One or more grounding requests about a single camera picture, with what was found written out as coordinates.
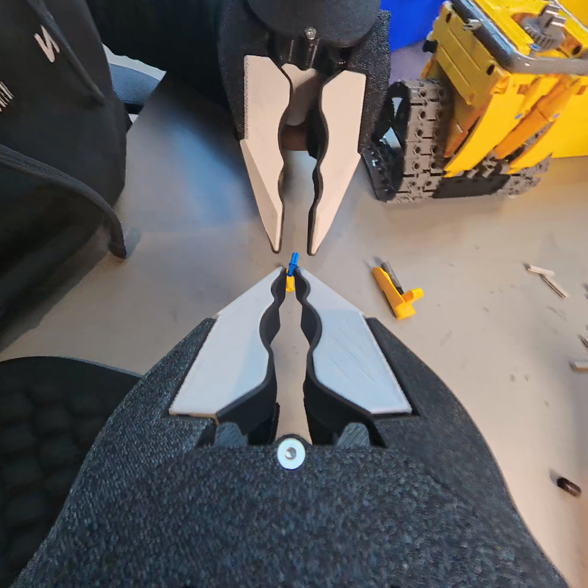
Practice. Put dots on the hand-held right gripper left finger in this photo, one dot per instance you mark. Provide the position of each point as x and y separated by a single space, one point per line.
225 367

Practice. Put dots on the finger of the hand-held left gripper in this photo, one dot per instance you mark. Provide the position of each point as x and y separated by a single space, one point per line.
344 129
262 119

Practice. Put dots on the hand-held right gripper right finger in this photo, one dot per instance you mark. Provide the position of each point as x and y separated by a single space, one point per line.
358 363

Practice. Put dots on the yellow brick piece grey axle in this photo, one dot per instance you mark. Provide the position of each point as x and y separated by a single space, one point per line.
397 294

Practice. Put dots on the blue brick pin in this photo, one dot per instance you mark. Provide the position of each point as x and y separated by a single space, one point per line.
293 262

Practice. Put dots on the yellow tracked brick vehicle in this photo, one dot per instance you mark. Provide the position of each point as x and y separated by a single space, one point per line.
496 92

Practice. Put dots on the grey desk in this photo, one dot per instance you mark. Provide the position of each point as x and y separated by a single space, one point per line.
459 276

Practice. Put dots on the blue plastic bin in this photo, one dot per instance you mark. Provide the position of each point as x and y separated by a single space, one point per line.
413 23

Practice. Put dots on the small dark brick pin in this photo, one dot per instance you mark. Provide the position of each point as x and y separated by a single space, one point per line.
570 486

